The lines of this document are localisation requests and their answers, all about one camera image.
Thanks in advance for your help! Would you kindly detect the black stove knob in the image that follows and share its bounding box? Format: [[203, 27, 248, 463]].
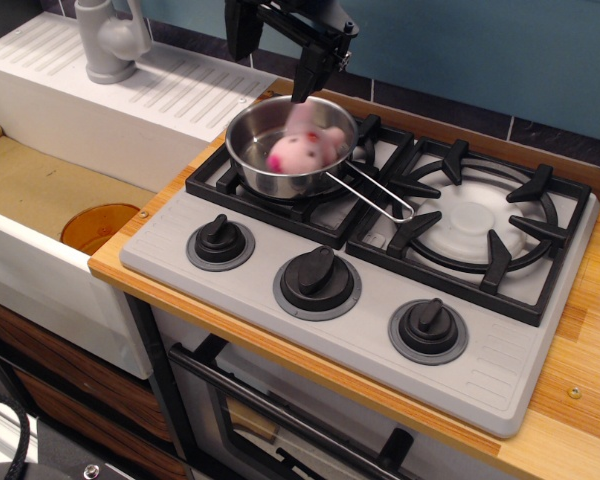
[[273, 246, 362, 322], [388, 298, 469, 366], [186, 214, 256, 272]]

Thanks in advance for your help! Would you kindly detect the black burner grate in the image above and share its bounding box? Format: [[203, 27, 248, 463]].
[[185, 115, 414, 249], [346, 138, 599, 327]]

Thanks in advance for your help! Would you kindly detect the black right stove knob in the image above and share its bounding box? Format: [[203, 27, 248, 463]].
[[388, 298, 469, 366]]

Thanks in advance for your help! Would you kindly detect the black left burner grate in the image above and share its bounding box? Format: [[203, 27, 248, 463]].
[[185, 115, 414, 249]]

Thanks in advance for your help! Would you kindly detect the wooden drawer cabinet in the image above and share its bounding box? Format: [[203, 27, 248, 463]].
[[0, 305, 190, 479]]

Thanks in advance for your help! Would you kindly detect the toy oven door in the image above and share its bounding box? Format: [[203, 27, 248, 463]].
[[167, 335, 459, 479]]

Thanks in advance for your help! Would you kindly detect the grey toy stove top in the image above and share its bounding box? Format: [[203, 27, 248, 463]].
[[120, 185, 577, 438]]

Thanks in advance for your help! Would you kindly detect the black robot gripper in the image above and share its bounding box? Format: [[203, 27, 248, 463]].
[[224, 0, 357, 104]]

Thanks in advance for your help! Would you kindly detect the pink stuffed pig toy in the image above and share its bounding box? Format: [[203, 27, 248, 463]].
[[266, 102, 346, 175]]

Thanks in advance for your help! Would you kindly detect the black middle stove knob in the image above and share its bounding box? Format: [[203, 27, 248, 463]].
[[273, 246, 362, 322]]

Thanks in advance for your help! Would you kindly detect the grey toy faucet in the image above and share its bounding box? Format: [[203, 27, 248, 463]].
[[75, 0, 152, 85]]

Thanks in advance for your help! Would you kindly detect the black braided cable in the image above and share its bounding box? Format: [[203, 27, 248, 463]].
[[0, 391, 32, 480]]

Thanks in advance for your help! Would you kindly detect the stainless steel pan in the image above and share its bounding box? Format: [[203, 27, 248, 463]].
[[225, 96, 415, 224]]

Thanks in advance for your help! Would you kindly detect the black left stove knob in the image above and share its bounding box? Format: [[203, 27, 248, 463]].
[[186, 214, 256, 272]]

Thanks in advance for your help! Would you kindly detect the white toy sink unit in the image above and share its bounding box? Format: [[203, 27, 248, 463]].
[[0, 13, 274, 379]]

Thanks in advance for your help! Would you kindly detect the black right burner grate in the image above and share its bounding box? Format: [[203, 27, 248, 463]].
[[346, 138, 599, 327]]

